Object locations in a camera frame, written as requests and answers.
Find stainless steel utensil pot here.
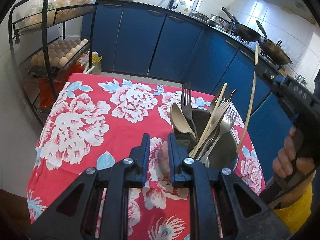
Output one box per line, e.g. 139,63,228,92
172,108,240,172

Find wooden spoon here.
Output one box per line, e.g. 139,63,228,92
170,102,196,140

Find wooden chopstick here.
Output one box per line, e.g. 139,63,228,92
235,44,259,154
189,82,227,158

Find steel fork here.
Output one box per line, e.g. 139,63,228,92
209,88,238,116
199,108,238,163
181,82,199,140

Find wooden fork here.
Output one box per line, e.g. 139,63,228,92
201,101,231,146

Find yellow sleeve forearm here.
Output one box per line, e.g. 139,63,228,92
274,184,313,234

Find blue kitchen cabinets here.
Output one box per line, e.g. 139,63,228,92
81,0,296,170

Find right hand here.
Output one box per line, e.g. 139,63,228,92
272,126,314,178

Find steel kettle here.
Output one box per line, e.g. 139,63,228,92
293,74,308,87

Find black wok near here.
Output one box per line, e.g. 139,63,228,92
256,20,292,66

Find black wok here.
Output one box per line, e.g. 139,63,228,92
256,20,292,66
221,7,260,42

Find red floral tablecloth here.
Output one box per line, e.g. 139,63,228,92
26,73,267,240

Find black wok far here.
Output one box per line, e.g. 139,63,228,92
221,7,260,42

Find steel lidded pot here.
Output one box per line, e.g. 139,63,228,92
208,14,231,33

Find cooking oil bottle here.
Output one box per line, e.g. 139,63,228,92
87,51,103,75

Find tray of eggs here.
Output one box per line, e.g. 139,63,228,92
30,38,90,68

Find plastic bag of eggs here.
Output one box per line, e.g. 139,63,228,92
15,0,97,28

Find black wire kitchen rack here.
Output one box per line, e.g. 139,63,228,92
8,0,98,126

